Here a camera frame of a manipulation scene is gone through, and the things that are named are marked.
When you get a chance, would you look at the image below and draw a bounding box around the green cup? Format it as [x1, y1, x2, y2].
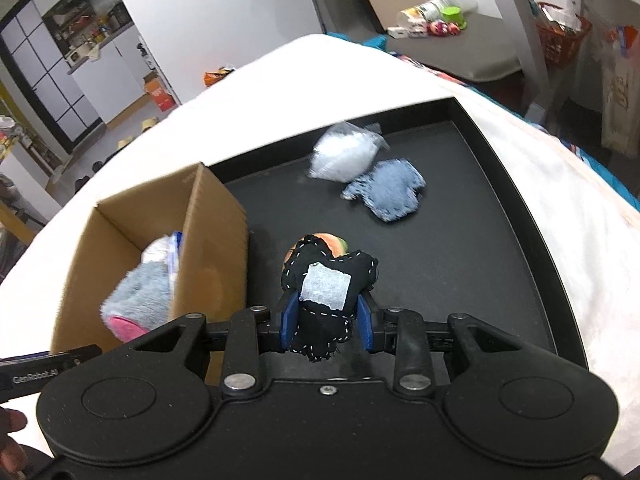
[440, 6, 466, 30]

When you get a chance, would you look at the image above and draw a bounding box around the grey fluffy plush slipper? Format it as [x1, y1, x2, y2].
[100, 261, 172, 342]

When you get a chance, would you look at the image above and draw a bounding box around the yellow slipper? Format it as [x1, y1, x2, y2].
[141, 117, 160, 132]

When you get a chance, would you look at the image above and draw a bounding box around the blue denim fabric toy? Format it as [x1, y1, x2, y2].
[341, 158, 425, 223]

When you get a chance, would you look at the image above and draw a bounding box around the clear plastic bag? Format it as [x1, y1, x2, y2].
[308, 122, 388, 183]

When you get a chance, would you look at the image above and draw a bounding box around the black stitched fabric toy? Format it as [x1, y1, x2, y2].
[281, 234, 378, 363]

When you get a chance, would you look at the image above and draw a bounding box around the plush hamburger toy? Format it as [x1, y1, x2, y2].
[314, 233, 348, 257]

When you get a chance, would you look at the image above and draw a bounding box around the orange cardboard box on floor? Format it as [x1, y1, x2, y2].
[143, 72, 177, 112]

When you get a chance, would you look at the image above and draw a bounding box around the brown cardboard box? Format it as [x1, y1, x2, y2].
[50, 160, 251, 386]

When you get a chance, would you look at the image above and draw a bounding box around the orange bag on floor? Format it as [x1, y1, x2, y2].
[203, 66, 234, 88]

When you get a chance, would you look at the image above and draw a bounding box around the blue tissue packet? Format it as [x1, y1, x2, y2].
[141, 231, 182, 288]

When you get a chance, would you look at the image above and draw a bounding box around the grey chair seat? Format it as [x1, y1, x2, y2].
[299, 0, 524, 84]

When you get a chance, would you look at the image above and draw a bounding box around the dark-skinned left hand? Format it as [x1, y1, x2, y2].
[0, 408, 27, 474]

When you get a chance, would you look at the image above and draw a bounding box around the orange plastic basket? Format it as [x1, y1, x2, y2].
[536, 2, 592, 68]

